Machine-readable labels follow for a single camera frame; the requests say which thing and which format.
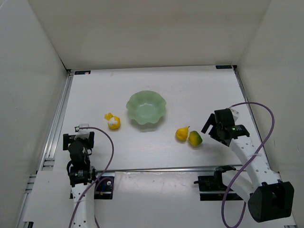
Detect yellow fake pear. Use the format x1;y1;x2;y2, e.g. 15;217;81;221
175;126;189;142

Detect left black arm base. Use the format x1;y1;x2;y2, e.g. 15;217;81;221
70;170;115;200

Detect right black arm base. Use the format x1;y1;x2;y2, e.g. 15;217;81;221
194;165;237;201

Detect right blue corner label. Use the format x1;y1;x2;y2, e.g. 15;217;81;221
216;65;232;69

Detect aluminium frame rail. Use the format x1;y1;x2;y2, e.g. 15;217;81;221
232;65;275;165
95;163;271;173
36;70;74;172

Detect right aluminium frame rail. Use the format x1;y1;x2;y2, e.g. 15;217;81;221
232;65;275;165

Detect left aluminium frame rail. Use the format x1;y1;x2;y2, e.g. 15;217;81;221
36;70;74;172

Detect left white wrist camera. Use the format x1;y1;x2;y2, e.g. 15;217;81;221
75;123;90;140

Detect blue corner label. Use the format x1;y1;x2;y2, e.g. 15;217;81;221
74;70;91;75
216;65;232;69

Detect green yellow fake fruit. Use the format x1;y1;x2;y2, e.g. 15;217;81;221
188;131;202;146

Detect green glass fruit bowl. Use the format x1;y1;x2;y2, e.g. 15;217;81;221
126;90;166;125

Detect left blue corner label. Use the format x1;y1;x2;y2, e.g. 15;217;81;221
74;70;91;75

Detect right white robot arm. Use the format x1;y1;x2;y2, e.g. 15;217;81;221
201;108;295;223

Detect front aluminium frame rail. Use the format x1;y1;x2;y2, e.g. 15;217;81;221
95;163;271;173

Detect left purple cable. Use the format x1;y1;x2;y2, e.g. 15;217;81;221
68;127;114;228

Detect yellow peel fragment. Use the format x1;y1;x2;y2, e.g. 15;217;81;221
104;113;113;121

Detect yellow fake lemon torn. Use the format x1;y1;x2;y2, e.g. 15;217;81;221
108;116;121;130

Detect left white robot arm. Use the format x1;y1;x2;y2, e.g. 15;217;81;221
63;131;97;228

